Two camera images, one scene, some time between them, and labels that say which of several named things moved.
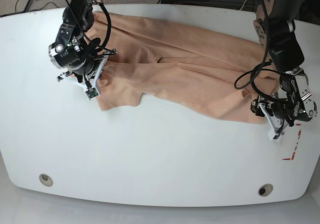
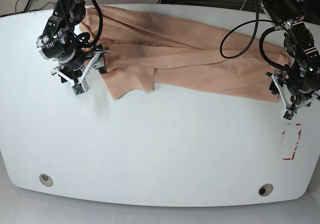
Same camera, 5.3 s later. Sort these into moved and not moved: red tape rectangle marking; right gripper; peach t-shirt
Moved: peach t-shirt; right gripper
Not moved: red tape rectangle marking
